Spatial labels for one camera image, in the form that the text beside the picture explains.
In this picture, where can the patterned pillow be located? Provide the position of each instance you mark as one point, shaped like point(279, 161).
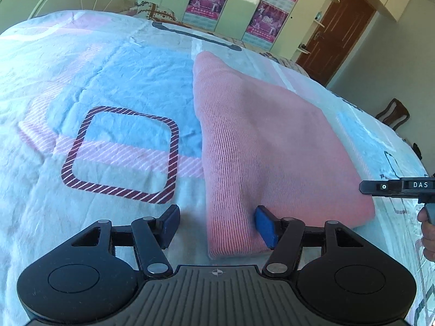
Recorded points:
point(151, 11)

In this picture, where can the brown wooden door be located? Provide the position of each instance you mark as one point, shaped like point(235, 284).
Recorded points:
point(334, 37)

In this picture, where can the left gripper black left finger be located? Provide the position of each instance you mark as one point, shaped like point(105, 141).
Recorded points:
point(148, 237)

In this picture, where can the cream corner shelves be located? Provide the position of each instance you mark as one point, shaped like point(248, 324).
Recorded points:
point(317, 23)

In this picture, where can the dark wooden chair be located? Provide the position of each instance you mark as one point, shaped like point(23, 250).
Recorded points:
point(394, 115)

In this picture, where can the light blue pink bedspread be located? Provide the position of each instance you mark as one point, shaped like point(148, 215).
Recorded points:
point(56, 68)

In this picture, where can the pink knit sweater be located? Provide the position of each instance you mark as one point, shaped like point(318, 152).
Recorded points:
point(264, 145)

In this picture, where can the person's right hand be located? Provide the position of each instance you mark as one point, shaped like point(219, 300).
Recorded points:
point(428, 235)

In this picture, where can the lower right purple poster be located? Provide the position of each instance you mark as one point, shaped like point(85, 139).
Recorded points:
point(264, 26)

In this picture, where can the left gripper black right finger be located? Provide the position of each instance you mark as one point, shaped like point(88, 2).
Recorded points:
point(286, 237)

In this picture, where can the lower left purple poster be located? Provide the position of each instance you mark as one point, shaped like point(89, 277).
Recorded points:
point(203, 13)

